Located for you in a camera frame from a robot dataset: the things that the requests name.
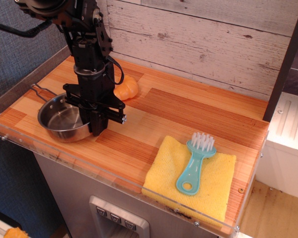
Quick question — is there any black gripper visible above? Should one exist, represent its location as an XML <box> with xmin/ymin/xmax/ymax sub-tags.
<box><xmin>63</xmin><ymin>61</ymin><xmax>126</xmax><ymax>136</ymax></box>

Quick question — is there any silver pot with wire handle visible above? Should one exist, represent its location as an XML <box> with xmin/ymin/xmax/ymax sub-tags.
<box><xmin>31</xmin><ymin>84</ymin><xmax>91</xmax><ymax>142</ymax></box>

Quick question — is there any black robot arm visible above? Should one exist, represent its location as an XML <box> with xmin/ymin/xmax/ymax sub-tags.
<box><xmin>16</xmin><ymin>0</ymin><xmax>126</xmax><ymax>136</ymax></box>

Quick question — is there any orange plastic toy fruit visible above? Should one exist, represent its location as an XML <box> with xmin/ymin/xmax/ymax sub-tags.
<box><xmin>114</xmin><ymin>75</ymin><xmax>139</xmax><ymax>101</ymax></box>

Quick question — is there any yellow folded cloth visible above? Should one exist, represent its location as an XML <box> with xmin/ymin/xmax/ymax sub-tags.
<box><xmin>142</xmin><ymin>136</ymin><xmax>236</xmax><ymax>226</ymax></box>

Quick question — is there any silver dispenser panel with buttons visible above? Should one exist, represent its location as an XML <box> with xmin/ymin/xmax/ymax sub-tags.
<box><xmin>89</xmin><ymin>195</ymin><xmax>150</xmax><ymax>238</ymax></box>

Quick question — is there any teal brush with white bristles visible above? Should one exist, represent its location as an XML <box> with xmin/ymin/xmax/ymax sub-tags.
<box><xmin>176</xmin><ymin>132</ymin><xmax>217</xmax><ymax>196</ymax></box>

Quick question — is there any orange object bottom left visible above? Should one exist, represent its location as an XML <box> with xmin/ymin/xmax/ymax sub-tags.
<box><xmin>3</xmin><ymin>227</ymin><xmax>29</xmax><ymax>238</ymax></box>

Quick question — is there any clear acrylic table guard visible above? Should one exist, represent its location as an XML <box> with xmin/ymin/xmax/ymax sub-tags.
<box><xmin>0</xmin><ymin>115</ymin><xmax>268</xmax><ymax>237</ymax></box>

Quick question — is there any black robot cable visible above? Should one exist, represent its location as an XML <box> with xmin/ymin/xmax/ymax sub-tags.
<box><xmin>0</xmin><ymin>16</ymin><xmax>52</xmax><ymax>38</ymax></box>

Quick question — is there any dark vertical post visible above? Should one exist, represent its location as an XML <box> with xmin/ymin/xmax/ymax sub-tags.
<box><xmin>263</xmin><ymin>20</ymin><xmax>298</xmax><ymax>122</ymax></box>

